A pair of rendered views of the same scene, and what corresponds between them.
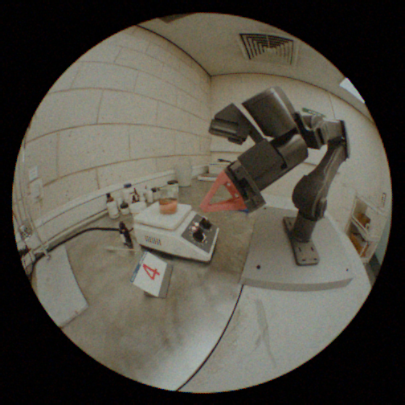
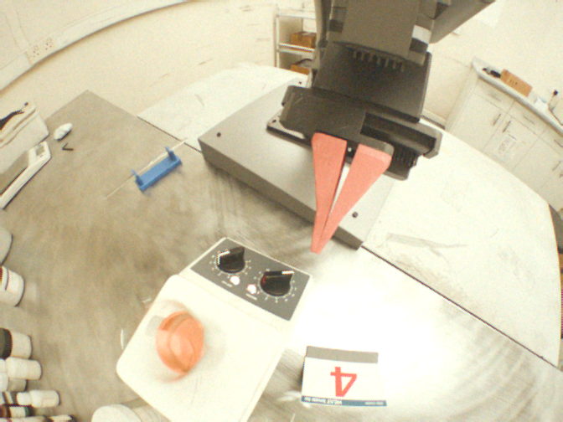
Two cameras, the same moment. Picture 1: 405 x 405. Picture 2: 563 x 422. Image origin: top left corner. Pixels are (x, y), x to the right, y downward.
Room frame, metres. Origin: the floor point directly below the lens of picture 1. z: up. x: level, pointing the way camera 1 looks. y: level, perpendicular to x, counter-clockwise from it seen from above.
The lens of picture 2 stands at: (0.22, 0.07, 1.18)
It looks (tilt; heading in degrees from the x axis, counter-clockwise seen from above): 56 degrees down; 281
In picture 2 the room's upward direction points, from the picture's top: straight up
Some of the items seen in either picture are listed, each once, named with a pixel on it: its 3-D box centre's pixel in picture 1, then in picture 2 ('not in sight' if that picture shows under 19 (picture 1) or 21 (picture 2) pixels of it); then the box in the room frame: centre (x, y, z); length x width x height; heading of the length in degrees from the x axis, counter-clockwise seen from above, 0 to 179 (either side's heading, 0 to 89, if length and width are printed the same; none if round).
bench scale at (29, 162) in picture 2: (214, 177); (21, 170); (1.17, -0.11, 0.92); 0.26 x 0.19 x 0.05; 65
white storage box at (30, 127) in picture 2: (225, 168); (17, 134); (1.49, -0.26, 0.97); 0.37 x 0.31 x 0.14; 157
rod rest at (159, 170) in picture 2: not in sight; (155, 167); (0.51, -0.16, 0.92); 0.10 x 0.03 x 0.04; 59
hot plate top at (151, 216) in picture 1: (163, 213); (192, 358); (0.29, 0.10, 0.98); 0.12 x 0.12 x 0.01; 75
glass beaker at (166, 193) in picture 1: (167, 198); (186, 342); (0.29, 0.08, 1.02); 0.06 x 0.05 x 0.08; 20
